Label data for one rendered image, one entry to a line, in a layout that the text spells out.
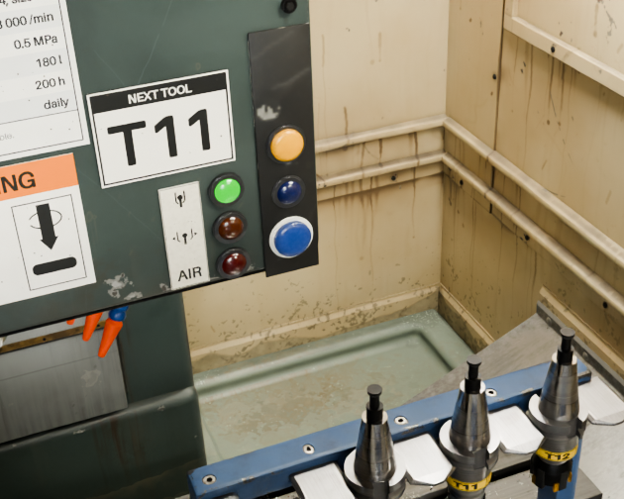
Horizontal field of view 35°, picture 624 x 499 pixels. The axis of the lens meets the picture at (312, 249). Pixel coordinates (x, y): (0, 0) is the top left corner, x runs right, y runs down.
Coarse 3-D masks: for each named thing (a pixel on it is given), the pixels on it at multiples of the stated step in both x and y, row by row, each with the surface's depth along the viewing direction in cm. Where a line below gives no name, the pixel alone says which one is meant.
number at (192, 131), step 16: (160, 112) 69; (176, 112) 69; (192, 112) 70; (208, 112) 70; (160, 128) 69; (176, 128) 70; (192, 128) 70; (208, 128) 71; (160, 144) 70; (176, 144) 70; (192, 144) 71; (208, 144) 71; (224, 144) 72; (160, 160) 71; (176, 160) 71
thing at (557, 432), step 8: (536, 400) 110; (536, 408) 109; (584, 408) 109; (528, 416) 111; (536, 416) 108; (544, 416) 108; (576, 416) 108; (584, 416) 108; (536, 424) 108; (544, 424) 107; (552, 424) 107; (560, 424) 107; (568, 424) 107; (576, 424) 108; (584, 424) 108; (544, 432) 108; (552, 432) 107; (560, 432) 107; (568, 432) 107; (576, 432) 109; (584, 432) 109; (552, 440) 108; (560, 440) 108; (568, 440) 108
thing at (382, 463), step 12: (384, 420) 98; (360, 432) 100; (372, 432) 98; (384, 432) 99; (360, 444) 100; (372, 444) 99; (384, 444) 99; (360, 456) 100; (372, 456) 99; (384, 456) 100; (360, 468) 101; (372, 468) 100; (384, 468) 100; (396, 468) 102; (372, 480) 101; (384, 480) 101
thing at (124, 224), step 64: (128, 0) 64; (192, 0) 66; (256, 0) 68; (128, 64) 66; (192, 64) 68; (128, 192) 71; (256, 192) 75; (128, 256) 74; (256, 256) 78; (0, 320) 72; (64, 320) 75
